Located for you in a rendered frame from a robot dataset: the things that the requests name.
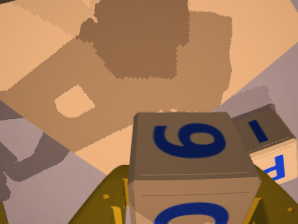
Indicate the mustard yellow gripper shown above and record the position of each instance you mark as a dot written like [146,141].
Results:
[107,203]

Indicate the tan flat mat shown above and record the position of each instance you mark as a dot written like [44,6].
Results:
[80,70]

